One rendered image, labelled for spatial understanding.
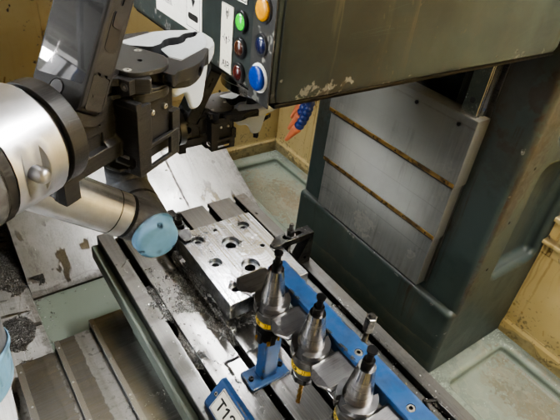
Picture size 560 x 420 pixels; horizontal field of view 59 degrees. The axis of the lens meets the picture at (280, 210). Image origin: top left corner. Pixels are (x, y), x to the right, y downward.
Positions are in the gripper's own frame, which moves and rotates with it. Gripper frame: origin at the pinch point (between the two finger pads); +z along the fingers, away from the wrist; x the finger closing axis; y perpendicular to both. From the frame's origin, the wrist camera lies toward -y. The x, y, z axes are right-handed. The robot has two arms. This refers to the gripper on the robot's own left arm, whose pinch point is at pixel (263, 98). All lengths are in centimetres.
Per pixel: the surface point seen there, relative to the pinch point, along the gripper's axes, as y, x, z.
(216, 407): 50, 28, -26
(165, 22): -17.7, 1.9, -21.2
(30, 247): 73, -66, -44
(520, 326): 77, 40, 80
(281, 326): 21.7, 36.4, -18.5
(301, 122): -4.2, 18.4, -4.6
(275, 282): 15.9, 32.2, -17.4
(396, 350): 54, 36, 19
